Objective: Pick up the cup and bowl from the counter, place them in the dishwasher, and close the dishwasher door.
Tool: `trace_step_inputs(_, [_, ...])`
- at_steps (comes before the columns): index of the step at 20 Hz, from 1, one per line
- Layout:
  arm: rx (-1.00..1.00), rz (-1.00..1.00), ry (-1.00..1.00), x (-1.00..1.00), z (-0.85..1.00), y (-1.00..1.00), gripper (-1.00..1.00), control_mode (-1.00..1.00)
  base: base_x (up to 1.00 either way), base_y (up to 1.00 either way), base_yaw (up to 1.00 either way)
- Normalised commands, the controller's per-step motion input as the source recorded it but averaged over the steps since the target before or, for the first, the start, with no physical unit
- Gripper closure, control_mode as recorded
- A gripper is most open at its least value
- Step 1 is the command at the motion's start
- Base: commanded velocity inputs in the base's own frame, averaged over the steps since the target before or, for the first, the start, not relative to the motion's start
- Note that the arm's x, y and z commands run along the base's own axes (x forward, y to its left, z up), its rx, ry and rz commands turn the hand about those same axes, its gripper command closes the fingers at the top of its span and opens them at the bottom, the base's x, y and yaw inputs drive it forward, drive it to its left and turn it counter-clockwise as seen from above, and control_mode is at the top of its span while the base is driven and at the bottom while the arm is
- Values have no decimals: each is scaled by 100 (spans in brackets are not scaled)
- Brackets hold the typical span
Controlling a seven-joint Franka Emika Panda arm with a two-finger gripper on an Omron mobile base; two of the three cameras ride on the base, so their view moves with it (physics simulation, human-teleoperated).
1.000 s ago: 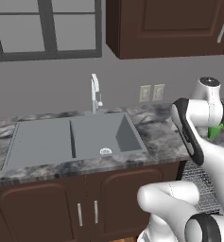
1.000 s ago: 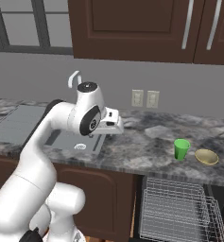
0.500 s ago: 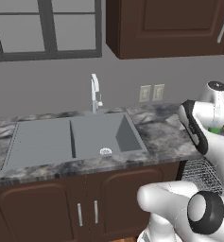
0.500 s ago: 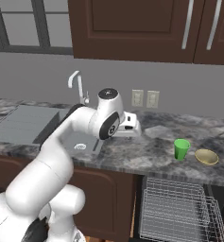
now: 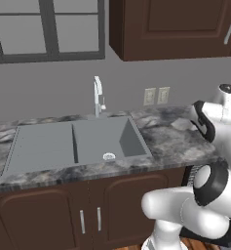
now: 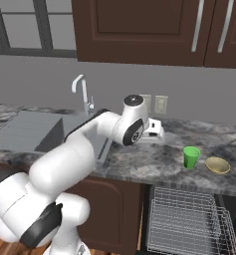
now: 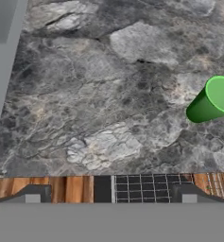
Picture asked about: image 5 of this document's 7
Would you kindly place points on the grey double sink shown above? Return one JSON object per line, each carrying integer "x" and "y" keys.
{"x": 74, "y": 145}

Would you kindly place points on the silver tap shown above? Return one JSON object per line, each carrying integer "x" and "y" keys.
{"x": 97, "y": 96}

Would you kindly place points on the dark brown base cupboard door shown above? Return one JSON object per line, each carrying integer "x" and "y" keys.
{"x": 126, "y": 208}
{"x": 35, "y": 221}

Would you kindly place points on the beige wall socket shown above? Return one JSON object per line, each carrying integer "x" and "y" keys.
{"x": 163, "y": 95}
{"x": 149, "y": 96}

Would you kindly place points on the dark brown wall cupboard door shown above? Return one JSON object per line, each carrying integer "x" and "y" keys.
{"x": 175, "y": 27}

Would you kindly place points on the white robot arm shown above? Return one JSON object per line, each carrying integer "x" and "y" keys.
{"x": 198, "y": 201}

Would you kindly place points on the dark framed window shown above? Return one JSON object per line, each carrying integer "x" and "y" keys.
{"x": 48, "y": 29}

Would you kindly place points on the black dishwasher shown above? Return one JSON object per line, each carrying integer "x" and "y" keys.
{"x": 189, "y": 175}

